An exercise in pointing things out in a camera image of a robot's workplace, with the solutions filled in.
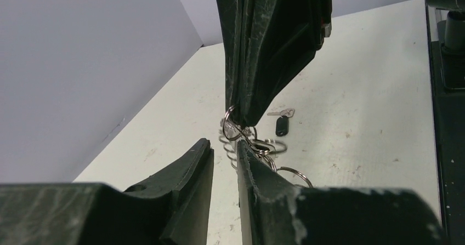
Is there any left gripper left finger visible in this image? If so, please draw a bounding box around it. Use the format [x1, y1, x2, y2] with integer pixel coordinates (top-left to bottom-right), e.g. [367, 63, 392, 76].
[1, 138, 214, 244]

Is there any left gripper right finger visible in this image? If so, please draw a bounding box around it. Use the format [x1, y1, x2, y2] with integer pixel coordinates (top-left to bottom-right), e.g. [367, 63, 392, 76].
[236, 141, 445, 244]

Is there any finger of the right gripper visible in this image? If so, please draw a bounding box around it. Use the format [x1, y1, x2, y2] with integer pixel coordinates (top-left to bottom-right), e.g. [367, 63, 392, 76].
[216, 0, 253, 118]
[240, 0, 332, 127]

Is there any metal key organizer disc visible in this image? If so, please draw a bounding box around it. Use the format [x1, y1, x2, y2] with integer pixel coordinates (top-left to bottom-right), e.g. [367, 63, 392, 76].
[218, 105, 314, 188]

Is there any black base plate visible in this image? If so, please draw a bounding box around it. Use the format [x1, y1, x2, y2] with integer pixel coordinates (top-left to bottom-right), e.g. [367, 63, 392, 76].
[425, 0, 464, 244]

